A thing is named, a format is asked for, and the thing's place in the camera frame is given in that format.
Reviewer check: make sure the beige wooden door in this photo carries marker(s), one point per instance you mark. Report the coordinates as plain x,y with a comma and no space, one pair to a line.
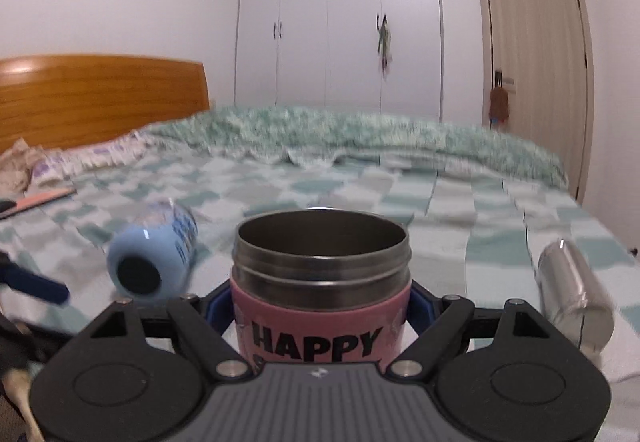
540,51

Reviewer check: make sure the fluffy green duvet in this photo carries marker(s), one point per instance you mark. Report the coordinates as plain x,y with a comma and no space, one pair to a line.
311,137

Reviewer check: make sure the silver steel bottle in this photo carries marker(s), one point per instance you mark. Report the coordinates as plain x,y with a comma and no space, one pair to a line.
573,299

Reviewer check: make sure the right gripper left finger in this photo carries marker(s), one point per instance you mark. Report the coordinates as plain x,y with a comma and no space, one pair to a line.
138,370

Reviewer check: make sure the light blue cartoon bottle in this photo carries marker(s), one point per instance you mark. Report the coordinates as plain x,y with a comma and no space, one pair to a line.
151,258

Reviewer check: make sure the pink steel Happy cup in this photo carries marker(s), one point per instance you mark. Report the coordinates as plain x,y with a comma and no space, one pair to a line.
320,286

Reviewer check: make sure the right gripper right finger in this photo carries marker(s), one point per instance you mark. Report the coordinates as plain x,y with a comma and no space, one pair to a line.
507,373

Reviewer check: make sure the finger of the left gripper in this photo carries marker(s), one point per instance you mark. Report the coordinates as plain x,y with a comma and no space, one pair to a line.
23,281

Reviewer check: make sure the orange wooden headboard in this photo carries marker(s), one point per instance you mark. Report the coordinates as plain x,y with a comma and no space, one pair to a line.
60,101

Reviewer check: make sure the white wardrobe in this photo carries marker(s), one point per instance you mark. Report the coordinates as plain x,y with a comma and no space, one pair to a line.
322,53

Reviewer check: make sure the green toy on wardrobe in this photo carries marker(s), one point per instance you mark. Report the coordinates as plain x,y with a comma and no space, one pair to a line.
384,41

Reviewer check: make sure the floral patterned pillow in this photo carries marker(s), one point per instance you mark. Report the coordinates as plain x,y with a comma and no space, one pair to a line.
25,168

